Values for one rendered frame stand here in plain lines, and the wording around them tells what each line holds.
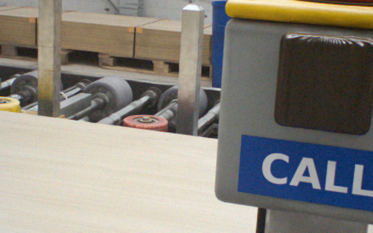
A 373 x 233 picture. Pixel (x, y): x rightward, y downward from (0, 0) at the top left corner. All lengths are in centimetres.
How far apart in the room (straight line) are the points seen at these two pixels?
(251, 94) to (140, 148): 95
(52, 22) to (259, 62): 128
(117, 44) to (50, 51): 512
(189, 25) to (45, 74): 32
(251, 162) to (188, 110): 119
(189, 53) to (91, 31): 532
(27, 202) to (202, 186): 24
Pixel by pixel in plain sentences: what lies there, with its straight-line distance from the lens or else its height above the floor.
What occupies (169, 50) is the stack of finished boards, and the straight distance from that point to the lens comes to 646.
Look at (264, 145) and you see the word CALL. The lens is 24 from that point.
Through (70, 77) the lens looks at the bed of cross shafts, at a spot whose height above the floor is 83.
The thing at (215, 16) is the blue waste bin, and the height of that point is 60.
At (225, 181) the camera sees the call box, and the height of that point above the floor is 116.
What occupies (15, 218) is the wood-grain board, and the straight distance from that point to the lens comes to 91.
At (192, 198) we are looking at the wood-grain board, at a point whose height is 90.
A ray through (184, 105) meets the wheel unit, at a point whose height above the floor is 91.
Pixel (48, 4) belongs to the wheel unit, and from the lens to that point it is 151.
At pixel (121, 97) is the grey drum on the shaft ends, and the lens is 191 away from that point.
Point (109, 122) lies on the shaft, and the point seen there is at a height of 81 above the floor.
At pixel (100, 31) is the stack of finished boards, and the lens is 668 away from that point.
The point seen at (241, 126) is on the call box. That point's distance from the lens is 25.
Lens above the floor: 124
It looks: 13 degrees down
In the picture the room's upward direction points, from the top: 3 degrees clockwise
